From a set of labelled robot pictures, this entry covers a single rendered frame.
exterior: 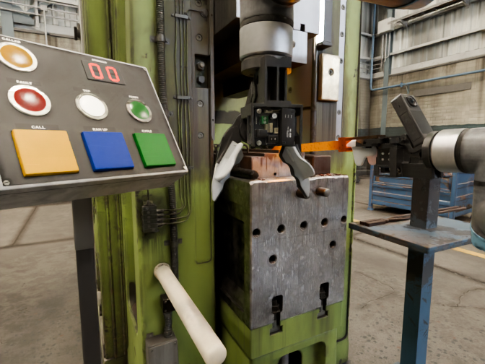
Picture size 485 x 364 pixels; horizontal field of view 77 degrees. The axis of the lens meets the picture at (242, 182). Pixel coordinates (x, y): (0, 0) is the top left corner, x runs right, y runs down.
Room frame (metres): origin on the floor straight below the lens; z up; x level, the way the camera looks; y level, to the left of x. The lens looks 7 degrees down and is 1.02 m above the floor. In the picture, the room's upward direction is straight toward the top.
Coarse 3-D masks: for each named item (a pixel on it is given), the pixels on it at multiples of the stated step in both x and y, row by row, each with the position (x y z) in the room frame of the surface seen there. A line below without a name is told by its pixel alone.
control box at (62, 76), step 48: (0, 48) 0.52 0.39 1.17; (48, 48) 0.59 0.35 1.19; (0, 96) 0.47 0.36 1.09; (48, 96) 0.53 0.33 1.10; (96, 96) 0.60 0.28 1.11; (144, 96) 0.70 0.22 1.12; (0, 144) 0.44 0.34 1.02; (0, 192) 0.41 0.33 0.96; (48, 192) 0.47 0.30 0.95; (96, 192) 0.55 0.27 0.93
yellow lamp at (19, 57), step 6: (6, 48) 0.52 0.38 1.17; (12, 48) 0.53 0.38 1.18; (18, 48) 0.54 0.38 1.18; (6, 54) 0.52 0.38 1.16; (12, 54) 0.52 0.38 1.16; (18, 54) 0.53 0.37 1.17; (24, 54) 0.54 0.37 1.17; (6, 60) 0.51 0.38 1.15; (12, 60) 0.52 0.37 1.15; (18, 60) 0.52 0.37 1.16; (24, 60) 0.53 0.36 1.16; (30, 60) 0.54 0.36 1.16; (18, 66) 0.52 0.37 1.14; (24, 66) 0.53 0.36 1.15
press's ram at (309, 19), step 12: (216, 0) 1.02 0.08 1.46; (228, 0) 0.94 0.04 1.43; (312, 0) 1.02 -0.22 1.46; (216, 12) 1.02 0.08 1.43; (228, 12) 0.94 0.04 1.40; (300, 12) 1.00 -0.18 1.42; (312, 12) 1.02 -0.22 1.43; (216, 24) 1.02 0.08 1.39; (228, 24) 0.95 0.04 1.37; (300, 24) 1.00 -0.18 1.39; (312, 24) 1.02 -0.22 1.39; (216, 36) 1.05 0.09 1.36; (228, 36) 1.05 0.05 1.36; (312, 36) 1.05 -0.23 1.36
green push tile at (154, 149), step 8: (136, 136) 0.61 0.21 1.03; (144, 136) 0.62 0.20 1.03; (152, 136) 0.64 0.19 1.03; (160, 136) 0.66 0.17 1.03; (136, 144) 0.61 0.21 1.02; (144, 144) 0.61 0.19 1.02; (152, 144) 0.63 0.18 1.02; (160, 144) 0.64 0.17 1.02; (168, 144) 0.66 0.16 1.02; (144, 152) 0.60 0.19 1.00; (152, 152) 0.62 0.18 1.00; (160, 152) 0.63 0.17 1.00; (168, 152) 0.65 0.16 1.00; (144, 160) 0.59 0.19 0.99; (152, 160) 0.61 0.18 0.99; (160, 160) 0.62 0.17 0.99; (168, 160) 0.64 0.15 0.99
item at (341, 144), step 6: (342, 138) 0.74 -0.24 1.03; (348, 138) 0.73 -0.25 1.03; (354, 138) 0.71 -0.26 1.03; (360, 138) 0.70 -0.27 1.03; (366, 138) 0.68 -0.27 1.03; (372, 138) 0.67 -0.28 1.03; (378, 138) 0.67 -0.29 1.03; (306, 144) 0.87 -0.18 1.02; (312, 144) 0.84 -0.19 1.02; (318, 144) 0.82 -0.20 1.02; (324, 144) 0.80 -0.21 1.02; (330, 144) 0.78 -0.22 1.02; (336, 144) 0.76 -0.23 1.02; (342, 144) 0.74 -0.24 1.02; (306, 150) 0.87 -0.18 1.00; (312, 150) 0.84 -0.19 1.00; (318, 150) 0.82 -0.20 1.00; (342, 150) 0.73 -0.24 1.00; (348, 150) 0.73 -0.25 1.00
